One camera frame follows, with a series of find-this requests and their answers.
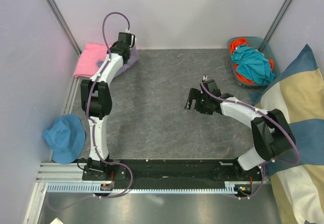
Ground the purple t shirt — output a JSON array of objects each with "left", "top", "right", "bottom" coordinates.
[{"left": 94, "top": 44, "right": 139, "bottom": 78}]

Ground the teal t shirt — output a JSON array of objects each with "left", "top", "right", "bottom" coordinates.
[{"left": 231, "top": 44, "right": 276, "bottom": 87}]

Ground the aluminium frame post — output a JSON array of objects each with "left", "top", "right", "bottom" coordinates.
[
  {"left": 264, "top": 0, "right": 294, "bottom": 42},
  {"left": 45, "top": 0, "right": 82, "bottom": 57}
]

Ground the blue bucket hat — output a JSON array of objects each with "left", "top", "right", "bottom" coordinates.
[{"left": 43, "top": 114, "right": 86, "bottom": 164}]

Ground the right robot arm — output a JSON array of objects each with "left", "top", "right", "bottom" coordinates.
[{"left": 184, "top": 79, "right": 300, "bottom": 181}]

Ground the blue beige checked pillow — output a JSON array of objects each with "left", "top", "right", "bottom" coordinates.
[{"left": 255, "top": 44, "right": 323, "bottom": 223}]

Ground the right aluminium frame post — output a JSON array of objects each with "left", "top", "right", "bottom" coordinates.
[{"left": 264, "top": 0, "right": 294, "bottom": 42}]

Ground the light blue cable duct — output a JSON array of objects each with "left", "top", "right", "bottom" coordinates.
[{"left": 47, "top": 183, "right": 247, "bottom": 194}]

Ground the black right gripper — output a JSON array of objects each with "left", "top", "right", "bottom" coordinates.
[{"left": 184, "top": 88, "right": 213, "bottom": 115}]

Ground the folded pink t shirt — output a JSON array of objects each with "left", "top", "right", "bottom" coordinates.
[{"left": 73, "top": 43, "right": 107, "bottom": 78}]

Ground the orange t shirt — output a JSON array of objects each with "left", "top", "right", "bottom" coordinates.
[{"left": 229, "top": 38, "right": 275, "bottom": 83}]

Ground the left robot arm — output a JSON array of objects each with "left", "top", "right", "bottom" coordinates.
[{"left": 80, "top": 31, "right": 136, "bottom": 181}]

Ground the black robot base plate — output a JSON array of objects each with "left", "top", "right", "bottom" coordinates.
[{"left": 82, "top": 159, "right": 264, "bottom": 190}]

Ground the left aluminium frame post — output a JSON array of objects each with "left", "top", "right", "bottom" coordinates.
[{"left": 45, "top": 0, "right": 82, "bottom": 57}]

